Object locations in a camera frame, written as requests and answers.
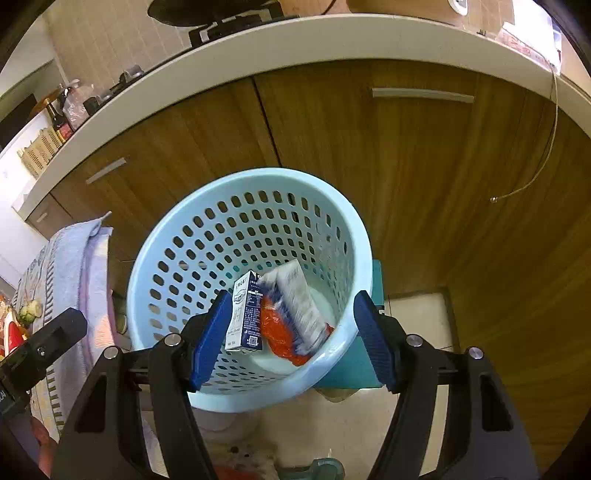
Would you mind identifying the teal plastic object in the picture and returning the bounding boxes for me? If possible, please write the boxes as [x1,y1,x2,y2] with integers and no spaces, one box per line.
[310,457,346,480]

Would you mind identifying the teal plastic stool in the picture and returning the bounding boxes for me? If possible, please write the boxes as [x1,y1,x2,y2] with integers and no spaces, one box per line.
[314,259,398,391]

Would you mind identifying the woven wicker basket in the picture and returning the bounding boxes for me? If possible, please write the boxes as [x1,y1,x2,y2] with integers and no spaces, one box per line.
[16,124,64,178]

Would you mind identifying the black gas stove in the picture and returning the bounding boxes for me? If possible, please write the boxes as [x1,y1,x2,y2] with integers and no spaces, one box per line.
[95,13,301,104]

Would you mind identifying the wooden kitchen cabinet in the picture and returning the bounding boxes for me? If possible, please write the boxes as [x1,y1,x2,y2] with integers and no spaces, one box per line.
[25,60,591,462]

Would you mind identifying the patterned grey cloth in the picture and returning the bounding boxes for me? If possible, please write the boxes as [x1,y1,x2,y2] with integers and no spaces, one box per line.
[11,217,153,444]

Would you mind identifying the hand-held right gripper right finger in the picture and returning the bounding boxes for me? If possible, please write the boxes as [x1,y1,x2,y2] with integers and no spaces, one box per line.
[353,290,541,480]

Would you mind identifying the red yellow packet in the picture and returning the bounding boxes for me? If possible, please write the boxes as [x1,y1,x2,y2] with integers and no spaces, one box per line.
[0,295,42,361]

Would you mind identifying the black frying pan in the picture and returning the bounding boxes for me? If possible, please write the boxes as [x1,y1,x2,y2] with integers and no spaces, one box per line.
[148,0,282,24]

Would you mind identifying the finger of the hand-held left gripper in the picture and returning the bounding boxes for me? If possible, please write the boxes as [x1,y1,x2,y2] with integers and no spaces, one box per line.
[21,308,88,384]

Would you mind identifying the light blue perforated waste basket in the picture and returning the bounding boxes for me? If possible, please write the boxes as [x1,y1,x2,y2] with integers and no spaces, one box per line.
[127,167,374,412]

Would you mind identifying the orange crumpled wrapper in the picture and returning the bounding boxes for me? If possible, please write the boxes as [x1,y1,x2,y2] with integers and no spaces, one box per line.
[259,295,334,366]

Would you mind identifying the clear plastic bag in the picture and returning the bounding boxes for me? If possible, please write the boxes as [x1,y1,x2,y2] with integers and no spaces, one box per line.
[62,80,96,130]

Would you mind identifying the red white plastic packaging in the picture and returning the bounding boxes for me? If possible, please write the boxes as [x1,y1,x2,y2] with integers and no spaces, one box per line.
[496,21,563,70]

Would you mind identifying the white blue milk carton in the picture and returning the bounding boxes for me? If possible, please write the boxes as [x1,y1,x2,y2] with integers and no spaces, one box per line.
[225,270,265,354]

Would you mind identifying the thin beige hanging cable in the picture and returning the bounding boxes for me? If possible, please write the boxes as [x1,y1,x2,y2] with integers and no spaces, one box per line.
[489,69,560,204]

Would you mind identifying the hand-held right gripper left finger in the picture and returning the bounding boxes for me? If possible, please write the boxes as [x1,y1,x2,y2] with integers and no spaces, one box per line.
[53,290,232,480]

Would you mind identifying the orange and white snack packet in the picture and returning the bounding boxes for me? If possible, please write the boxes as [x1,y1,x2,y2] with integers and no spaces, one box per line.
[257,258,331,357]

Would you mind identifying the dark soy sauce bottle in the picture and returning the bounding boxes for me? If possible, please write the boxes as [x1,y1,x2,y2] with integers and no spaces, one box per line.
[44,95,75,141]

